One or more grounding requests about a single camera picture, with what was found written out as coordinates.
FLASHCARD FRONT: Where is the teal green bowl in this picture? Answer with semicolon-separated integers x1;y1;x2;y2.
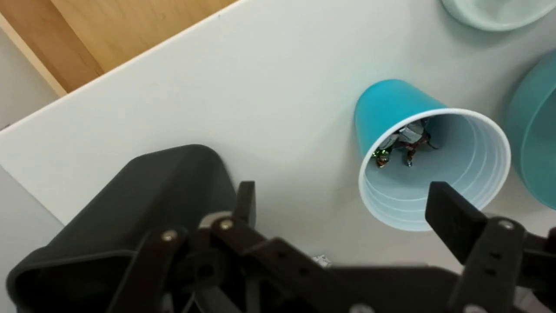
503;51;556;213

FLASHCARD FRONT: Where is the black plastic bin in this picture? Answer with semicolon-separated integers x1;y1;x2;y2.
6;145;241;313

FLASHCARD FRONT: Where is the dark candy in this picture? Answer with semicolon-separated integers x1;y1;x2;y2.
399;136;440;169

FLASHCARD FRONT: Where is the green candy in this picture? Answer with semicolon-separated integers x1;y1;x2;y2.
373;146;392;169

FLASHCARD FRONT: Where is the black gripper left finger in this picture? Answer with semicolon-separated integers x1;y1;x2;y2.
108;179;350;313

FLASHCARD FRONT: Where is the clear plastic cup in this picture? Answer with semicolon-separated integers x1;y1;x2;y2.
440;0;556;33

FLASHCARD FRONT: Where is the silver candy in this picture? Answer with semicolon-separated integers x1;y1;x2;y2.
399;122;430;145

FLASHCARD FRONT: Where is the light blue plastic cup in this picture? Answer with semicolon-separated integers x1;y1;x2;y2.
353;79;513;233

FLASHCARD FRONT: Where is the wooden drawer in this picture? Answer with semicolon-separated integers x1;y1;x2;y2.
0;0;241;98

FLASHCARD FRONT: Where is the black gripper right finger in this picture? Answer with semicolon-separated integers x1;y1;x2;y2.
425;179;556;313

